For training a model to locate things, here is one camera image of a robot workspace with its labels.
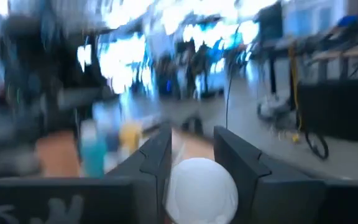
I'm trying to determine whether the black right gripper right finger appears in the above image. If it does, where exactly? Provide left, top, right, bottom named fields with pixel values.
left=213, top=126, right=324, bottom=224

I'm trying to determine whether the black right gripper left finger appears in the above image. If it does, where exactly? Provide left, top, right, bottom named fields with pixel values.
left=106, top=124, right=172, bottom=224

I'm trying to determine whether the large yellow paint bottle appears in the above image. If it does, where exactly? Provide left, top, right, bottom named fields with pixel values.
left=119, top=121, right=143, bottom=154

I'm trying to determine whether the small light blue paint bottle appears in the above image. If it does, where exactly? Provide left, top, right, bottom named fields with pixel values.
left=164, top=157, right=239, bottom=224

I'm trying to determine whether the large teal paint bottle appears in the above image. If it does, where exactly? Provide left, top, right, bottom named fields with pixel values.
left=80, top=119, right=108, bottom=179

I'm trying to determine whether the black equipment case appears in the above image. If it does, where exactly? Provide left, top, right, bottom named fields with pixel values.
left=296, top=80, right=358, bottom=141

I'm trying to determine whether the white cable bundle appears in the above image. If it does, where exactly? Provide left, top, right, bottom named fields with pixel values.
left=255, top=93, right=304, bottom=144

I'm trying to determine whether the black coiled cable ring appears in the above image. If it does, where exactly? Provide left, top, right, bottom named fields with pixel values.
left=304, top=130, right=329, bottom=161

